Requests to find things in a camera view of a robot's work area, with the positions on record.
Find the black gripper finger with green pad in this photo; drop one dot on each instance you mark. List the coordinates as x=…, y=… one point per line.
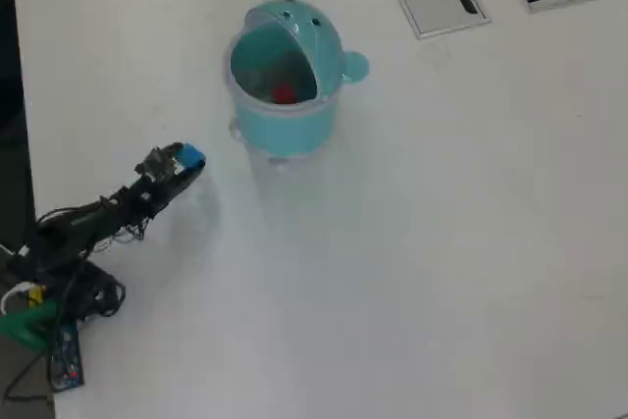
x=186, y=181
x=174, y=146

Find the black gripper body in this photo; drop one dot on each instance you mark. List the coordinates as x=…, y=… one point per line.
x=154, y=195

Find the blue lego block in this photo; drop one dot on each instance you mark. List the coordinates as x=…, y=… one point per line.
x=192, y=156

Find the red lego block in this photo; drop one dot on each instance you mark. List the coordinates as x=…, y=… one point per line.
x=283, y=94

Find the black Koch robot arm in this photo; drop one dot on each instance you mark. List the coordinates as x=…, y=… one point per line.
x=73, y=227

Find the teal whale-shaped bin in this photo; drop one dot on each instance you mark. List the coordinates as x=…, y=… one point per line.
x=284, y=124

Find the blue circuit board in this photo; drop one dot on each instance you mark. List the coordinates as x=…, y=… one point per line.
x=68, y=360

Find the green table clamp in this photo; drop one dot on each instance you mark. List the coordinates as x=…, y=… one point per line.
x=22, y=328

